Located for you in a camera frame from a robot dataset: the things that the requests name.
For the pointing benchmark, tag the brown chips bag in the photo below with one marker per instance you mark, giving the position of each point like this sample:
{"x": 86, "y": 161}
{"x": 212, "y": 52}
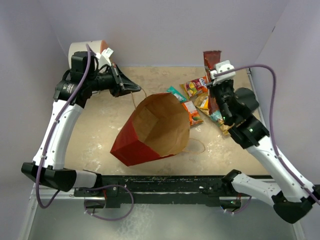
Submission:
{"x": 217, "y": 118}

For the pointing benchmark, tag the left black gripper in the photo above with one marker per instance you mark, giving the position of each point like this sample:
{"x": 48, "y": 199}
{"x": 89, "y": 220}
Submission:
{"x": 119, "y": 78}

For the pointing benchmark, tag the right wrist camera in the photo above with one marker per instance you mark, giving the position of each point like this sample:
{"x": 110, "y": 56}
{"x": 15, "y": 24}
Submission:
{"x": 222, "y": 71}

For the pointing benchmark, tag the teal snack packet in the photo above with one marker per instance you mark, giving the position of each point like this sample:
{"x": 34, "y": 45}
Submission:
{"x": 177, "y": 94}

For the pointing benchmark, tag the yellow snack packet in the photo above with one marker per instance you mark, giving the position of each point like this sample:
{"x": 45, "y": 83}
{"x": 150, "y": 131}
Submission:
{"x": 202, "y": 103}

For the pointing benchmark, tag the Fox's candy packet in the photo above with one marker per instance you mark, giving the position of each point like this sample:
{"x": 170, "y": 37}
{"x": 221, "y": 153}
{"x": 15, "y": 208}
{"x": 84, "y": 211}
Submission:
{"x": 195, "y": 87}

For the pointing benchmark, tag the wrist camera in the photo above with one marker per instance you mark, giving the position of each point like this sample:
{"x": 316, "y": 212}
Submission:
{"x": 104, "y": 58}
{"x": 222, "y": 71}

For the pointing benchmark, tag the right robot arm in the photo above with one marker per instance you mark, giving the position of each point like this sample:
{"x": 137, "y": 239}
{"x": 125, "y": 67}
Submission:
{"x": 291, "y": 196}

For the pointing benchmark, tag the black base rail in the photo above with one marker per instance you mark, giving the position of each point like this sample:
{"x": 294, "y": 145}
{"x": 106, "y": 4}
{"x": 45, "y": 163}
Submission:
{"x": 207, "y": 190}

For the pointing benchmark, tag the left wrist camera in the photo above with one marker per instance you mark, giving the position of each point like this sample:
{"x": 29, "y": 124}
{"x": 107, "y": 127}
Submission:
{"x": 104, "y": 58}

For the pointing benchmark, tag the red paper bag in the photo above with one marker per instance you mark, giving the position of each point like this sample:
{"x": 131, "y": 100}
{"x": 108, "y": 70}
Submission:
{"x": 158, "y": 128}

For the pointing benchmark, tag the orange snack packet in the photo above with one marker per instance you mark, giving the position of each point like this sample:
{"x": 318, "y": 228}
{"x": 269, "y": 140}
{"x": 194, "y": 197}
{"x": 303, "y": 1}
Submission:
{"x": 193, "y": 114}

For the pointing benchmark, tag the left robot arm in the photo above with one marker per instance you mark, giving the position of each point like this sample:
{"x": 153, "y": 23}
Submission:
{"x": 85, "y": 76}

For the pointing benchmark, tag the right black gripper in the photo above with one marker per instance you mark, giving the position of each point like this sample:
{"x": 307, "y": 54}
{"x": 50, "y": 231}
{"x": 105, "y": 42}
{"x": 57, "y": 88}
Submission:
{"x": 222, "y": 83}

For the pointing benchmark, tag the white cylinder device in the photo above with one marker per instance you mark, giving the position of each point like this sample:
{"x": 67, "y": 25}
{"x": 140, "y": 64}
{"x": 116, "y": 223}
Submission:
{"x": 96, "y": 45}

